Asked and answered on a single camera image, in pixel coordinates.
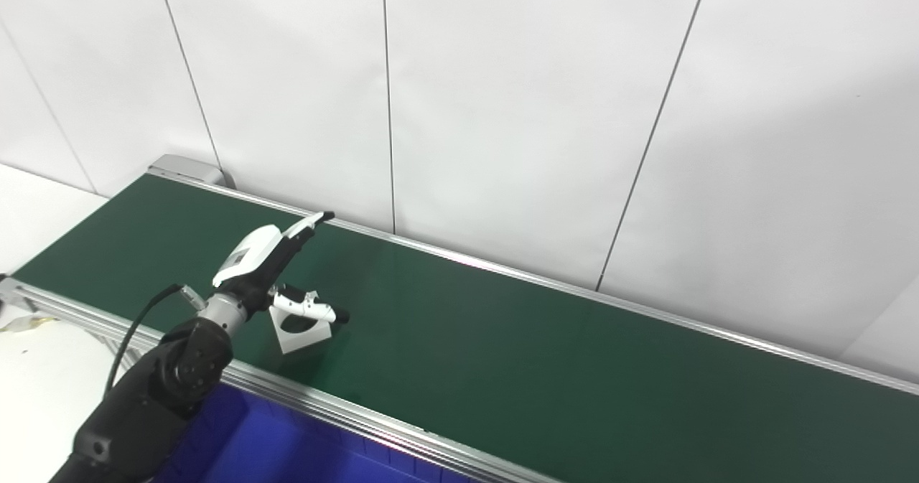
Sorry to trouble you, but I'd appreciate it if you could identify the white cutout part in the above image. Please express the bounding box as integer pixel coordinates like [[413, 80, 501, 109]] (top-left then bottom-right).
[[269, 302, 334, 355]]

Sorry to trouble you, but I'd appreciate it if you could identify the green conveyor belt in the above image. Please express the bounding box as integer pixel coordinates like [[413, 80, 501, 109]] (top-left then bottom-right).
[[0, 154, 919, 483], [13, 174, 919, 483]]

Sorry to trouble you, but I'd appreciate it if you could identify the yellowish tape scrap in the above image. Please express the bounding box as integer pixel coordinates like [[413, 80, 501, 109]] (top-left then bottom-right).
[[0, 314, 45, 334]]

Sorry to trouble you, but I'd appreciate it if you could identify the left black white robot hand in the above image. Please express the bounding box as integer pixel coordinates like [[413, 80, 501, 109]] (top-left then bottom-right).
[[212, 211, 351, 324]]

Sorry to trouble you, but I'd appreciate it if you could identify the blue plastic bin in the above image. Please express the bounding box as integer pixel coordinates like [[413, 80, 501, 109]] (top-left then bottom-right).
[[152, 383, 478, 483]]

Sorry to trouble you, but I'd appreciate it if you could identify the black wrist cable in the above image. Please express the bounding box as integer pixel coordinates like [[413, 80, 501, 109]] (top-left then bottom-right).
[[103, 283, 209, 399]]

